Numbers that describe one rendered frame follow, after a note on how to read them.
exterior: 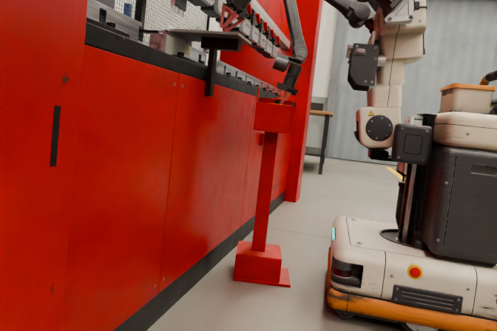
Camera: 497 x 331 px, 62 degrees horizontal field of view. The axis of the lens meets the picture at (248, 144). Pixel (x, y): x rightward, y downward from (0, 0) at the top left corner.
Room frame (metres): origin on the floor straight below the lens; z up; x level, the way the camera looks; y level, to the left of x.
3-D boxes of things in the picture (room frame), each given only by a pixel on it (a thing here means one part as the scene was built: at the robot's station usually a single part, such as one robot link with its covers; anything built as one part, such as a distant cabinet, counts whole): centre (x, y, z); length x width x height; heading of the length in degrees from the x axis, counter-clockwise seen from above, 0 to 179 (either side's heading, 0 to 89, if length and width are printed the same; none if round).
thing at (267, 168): (1.85, -0.10, 0.39); 0.06 x 0.06 x 0.54; 88
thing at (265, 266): (1.85, -0.13, 0.06); 0.25 x 0.20 x 0.12; 88
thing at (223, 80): (2.23, 0.11, 0.85); 3.00 x 0.21 x 0.04; 165
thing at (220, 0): (1.97, 0.22, 1.25); 0.15 x 0.09 x 0.17; 165
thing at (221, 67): (2.83, 0.00, 0.92); 1.68 x 0.06 x 0.10; 165
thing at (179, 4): (1.61, 0.32, 1.12); 0.10 x 0.02 x 0.10; 165
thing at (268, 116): (1.85, -0.10, 0.75); 0.20 x 0.16 x 0.18; 178
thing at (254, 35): (2.55, 0.07, 1.25); 0.15 x 0.09 x 0.17; 165
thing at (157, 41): (1.66, 0.31, 0.92); 0.39 x 0.06 x 0.10; 165
